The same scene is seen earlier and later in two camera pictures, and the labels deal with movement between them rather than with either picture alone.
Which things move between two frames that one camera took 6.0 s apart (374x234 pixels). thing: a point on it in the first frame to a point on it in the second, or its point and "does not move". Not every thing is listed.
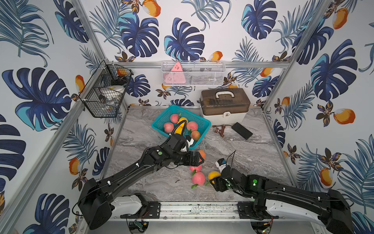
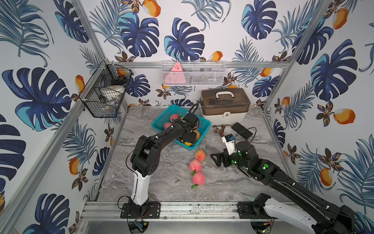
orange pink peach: (196, 135) does not move
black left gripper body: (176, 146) to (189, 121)
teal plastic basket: (176, 119) does not move
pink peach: (169, 127) does not move
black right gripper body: (222, 185) to (236, 162)
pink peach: (174, 118) does not move
